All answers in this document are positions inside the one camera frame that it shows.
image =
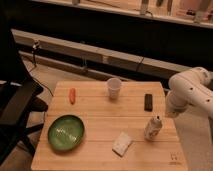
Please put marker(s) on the white plastic bottle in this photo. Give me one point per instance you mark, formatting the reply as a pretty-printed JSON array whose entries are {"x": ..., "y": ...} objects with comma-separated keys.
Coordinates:
[{"x": 152, "y": 128}]

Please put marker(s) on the white paper cup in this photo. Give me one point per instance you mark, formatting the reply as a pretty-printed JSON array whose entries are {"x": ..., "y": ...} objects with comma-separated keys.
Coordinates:
[{"x": 114, "y": 86}]

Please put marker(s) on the orange carrot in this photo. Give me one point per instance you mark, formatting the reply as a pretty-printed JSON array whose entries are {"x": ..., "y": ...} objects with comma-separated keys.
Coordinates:
[{"x": 72, "y": 95}]

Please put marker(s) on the black rectangular block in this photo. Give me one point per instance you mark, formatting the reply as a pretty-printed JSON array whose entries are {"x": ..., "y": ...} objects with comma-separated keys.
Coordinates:
[{"x": 148, "y": 102}]

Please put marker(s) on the beige sponge block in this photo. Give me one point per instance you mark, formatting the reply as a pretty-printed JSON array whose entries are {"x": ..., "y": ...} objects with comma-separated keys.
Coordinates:
[{"x": 121, "y": 143}]

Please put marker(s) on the green round plate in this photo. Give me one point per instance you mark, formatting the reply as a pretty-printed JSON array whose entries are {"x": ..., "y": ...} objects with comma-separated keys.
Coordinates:
[{"x": 66, "y": 133}]

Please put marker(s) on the black office chair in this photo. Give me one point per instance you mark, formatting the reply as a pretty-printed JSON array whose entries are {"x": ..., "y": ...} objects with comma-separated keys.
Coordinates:
[{"x": 18, "y": 97}]

